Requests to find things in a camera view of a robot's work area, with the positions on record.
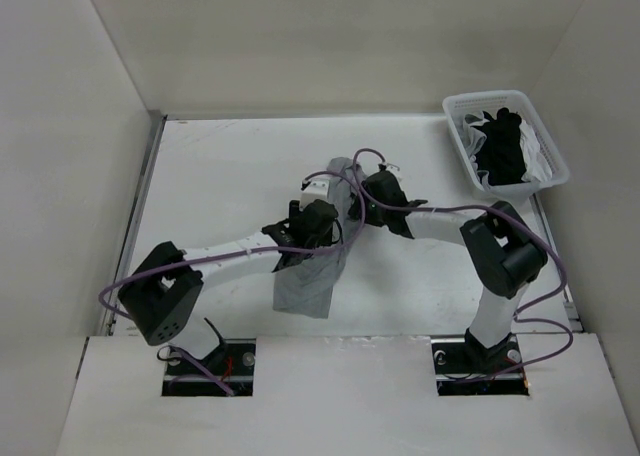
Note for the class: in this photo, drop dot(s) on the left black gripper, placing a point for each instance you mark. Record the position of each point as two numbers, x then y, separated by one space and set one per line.
295 210

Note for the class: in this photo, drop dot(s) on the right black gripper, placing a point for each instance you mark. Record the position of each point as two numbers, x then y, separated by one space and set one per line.
359 208

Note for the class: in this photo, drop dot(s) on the grey tank top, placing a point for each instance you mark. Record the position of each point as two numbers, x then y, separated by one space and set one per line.
306 289

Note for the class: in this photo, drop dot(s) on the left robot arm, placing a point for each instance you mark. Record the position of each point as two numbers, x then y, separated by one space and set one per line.
161 295

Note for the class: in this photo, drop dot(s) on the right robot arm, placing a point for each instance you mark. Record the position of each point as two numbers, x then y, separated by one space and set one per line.
504 255

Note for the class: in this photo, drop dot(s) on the black tank top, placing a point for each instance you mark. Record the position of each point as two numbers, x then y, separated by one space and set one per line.
500 157

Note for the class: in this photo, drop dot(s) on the white tank top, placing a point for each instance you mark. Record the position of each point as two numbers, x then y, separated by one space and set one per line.
537 169

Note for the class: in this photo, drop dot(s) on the light grey garment in basket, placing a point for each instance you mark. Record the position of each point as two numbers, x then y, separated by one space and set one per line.
473 137

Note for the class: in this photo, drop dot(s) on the white plastic basket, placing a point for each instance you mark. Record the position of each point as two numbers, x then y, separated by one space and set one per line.
456 107

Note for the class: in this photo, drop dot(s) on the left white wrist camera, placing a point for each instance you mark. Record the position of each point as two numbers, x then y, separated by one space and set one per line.
314 189

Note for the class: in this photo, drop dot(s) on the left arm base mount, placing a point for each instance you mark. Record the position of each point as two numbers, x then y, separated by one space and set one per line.
235 370

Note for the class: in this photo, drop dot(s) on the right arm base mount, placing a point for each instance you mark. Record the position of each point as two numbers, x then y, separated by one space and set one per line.
461 370

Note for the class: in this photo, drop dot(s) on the metal table edge rail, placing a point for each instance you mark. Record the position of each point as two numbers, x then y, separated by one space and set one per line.
158 120

